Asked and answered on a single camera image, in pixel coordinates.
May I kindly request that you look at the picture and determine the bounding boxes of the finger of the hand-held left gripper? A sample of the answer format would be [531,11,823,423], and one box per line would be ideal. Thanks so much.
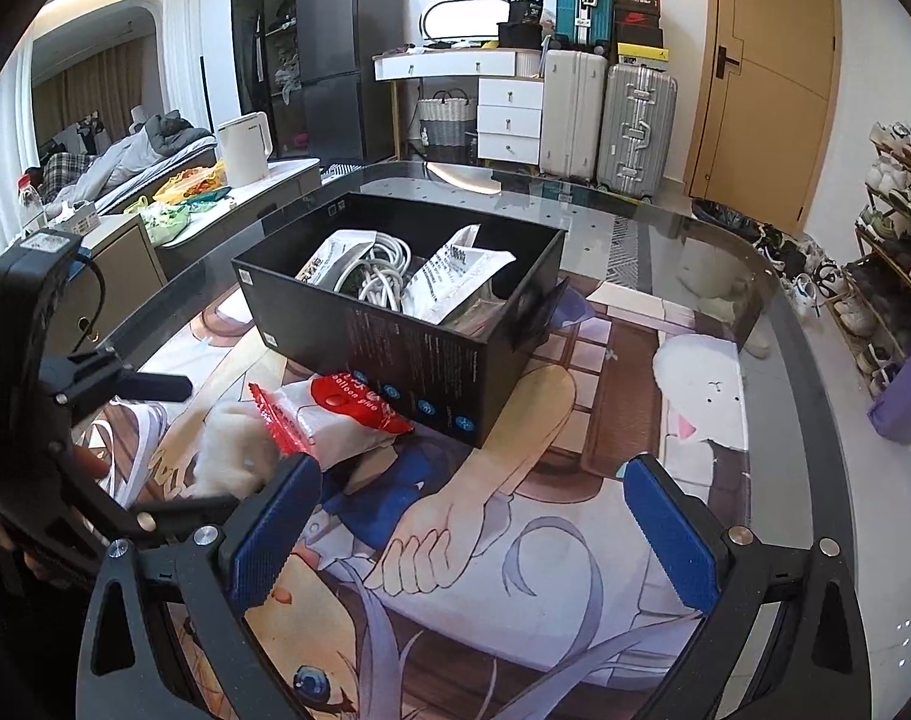
[69,366,194,407]
[129,490,262,541]

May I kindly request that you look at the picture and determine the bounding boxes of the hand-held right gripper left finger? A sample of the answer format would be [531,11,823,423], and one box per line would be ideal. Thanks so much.
[76,452,323,720]

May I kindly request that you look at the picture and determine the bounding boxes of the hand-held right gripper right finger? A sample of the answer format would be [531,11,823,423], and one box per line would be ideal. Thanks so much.
[622,454,873,720]

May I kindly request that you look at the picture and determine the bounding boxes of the white fluffy stuffing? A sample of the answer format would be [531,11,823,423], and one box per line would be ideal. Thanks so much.
[189,397,284,500]

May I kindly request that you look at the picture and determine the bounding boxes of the red white plastic packet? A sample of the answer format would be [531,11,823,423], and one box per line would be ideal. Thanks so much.
[247,371,415,466]

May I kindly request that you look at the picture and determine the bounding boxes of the black cardboard box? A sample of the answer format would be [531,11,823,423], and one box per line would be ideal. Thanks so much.
[230,191,569,451]

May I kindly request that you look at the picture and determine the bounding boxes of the white printed plastic packet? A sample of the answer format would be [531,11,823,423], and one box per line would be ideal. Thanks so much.
[296,229,377,286]

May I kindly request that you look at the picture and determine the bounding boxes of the white cable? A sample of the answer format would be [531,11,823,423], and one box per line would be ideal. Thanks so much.
[335,234,419,312]

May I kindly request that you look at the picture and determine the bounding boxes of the striped cloth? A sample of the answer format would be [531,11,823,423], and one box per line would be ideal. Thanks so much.
[403,223,524,350]

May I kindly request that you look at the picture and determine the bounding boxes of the person's left hand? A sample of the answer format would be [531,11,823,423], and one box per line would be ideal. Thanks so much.
[71,446,116,481]

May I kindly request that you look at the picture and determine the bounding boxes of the beige cabinet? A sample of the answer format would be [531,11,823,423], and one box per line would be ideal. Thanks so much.
[43,214,167,361]

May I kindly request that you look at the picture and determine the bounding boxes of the green plastic bag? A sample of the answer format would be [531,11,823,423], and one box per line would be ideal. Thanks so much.
[139,191,232,230]

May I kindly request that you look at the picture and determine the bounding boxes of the anime printed table mat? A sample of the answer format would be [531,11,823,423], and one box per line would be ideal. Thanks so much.
[73,270,753,720]

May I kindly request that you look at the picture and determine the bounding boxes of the clear bottle red cap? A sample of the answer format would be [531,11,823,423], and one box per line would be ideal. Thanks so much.
[16,174,46,233]

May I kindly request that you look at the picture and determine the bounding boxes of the grey sideboard white top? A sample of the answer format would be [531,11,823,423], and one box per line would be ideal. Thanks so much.
[151,157,323,278]

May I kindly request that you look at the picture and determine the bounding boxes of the yellow plastic bag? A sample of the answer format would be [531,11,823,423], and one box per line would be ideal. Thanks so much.
[151,161,224,203]

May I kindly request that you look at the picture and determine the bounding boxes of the bed with grey bedding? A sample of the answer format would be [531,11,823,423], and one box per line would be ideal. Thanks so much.
[35,109,220,215]

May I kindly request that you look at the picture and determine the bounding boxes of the white electric kettle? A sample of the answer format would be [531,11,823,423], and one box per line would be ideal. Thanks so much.
[215,111,271,188]

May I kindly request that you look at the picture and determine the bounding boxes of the purple bag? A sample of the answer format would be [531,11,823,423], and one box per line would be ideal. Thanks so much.
[867,371,911,443]

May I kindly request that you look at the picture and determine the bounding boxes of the black white patterned rug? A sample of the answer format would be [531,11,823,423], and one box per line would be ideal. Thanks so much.
[319,159,385,179]

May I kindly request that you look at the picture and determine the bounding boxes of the pile of sneakers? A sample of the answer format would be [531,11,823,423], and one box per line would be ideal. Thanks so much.
[751,221,839,320]

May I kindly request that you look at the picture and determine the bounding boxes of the beige curtain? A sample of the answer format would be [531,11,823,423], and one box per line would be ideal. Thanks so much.
[31,37,145,151]

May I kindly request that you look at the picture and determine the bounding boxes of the black plastic bag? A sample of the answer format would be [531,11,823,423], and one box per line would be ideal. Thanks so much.
[691,199,760,241]

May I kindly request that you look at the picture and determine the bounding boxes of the wooden shoe rack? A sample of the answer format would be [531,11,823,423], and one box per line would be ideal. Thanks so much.
[846,120,911,391]

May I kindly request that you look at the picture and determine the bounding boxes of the dark glass cabinet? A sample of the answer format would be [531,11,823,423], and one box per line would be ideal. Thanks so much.
[230,0,302,158]

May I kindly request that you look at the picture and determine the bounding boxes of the black refrigerator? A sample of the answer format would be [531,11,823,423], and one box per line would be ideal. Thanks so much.
[296,0,406,164]

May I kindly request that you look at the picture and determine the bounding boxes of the woven laundry basket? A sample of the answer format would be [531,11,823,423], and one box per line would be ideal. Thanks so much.
[416,90,478,162]

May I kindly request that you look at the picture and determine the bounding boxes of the silver suitcase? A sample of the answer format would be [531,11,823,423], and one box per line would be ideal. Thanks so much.
[597,64,679,202]

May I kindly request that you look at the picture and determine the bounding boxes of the group of assorted shoes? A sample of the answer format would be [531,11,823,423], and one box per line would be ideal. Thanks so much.
[849,118,911,389]

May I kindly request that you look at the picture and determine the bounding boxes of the white suitcase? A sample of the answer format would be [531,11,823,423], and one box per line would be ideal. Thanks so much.
[540,49,609,182]

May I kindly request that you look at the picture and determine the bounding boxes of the white desk with drawers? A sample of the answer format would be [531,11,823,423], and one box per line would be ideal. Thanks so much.
[373,47,544,166]

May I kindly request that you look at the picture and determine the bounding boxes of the wooden door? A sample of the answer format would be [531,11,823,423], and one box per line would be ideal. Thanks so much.
[684,0,843,237]

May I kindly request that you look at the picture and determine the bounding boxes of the oval mirror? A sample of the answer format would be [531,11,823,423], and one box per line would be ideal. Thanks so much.
[420,0,513,46]

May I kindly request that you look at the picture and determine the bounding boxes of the black cable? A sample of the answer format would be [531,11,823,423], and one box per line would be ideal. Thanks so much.
[71,251,109,332]

